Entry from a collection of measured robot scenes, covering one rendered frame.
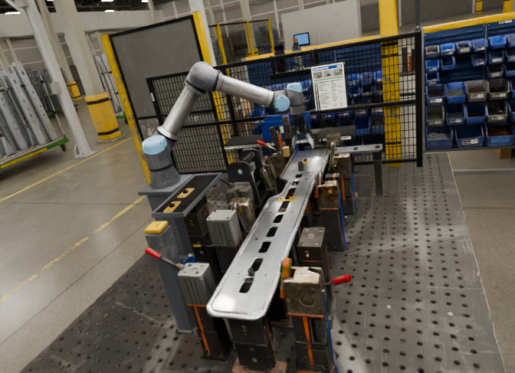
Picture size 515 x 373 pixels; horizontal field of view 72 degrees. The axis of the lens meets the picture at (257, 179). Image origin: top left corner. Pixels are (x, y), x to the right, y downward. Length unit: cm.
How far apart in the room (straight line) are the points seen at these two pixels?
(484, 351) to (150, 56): 374
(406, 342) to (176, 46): 336
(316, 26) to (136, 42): 489
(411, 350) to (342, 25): 738
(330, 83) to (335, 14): 583
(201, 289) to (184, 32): 307
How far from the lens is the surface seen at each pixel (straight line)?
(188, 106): 184
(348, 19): 820
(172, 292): 141
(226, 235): 134
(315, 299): 105
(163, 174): 178
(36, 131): 925
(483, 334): 143
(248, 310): 106
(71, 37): 925
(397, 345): 135
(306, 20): 836
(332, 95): 246
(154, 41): 410
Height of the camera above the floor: 170
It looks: 22 degrees down
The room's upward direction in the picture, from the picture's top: 11 degrees counter-clockwise
